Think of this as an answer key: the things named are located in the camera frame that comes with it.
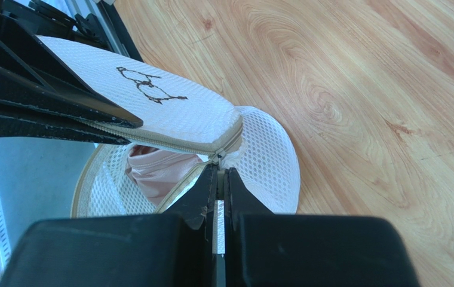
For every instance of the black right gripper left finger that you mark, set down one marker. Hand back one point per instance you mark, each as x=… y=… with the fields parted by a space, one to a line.
x=173 y=248

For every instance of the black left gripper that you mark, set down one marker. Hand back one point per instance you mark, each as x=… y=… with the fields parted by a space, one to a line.
x=33 y=77

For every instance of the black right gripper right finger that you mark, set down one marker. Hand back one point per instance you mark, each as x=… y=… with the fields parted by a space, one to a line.
x=268 y=249

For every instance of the white mesh laundry bag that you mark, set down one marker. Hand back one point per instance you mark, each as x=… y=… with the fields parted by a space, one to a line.
x=180 y=116

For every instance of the pink satin bra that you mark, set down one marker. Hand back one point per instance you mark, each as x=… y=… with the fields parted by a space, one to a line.
x=156 y=171

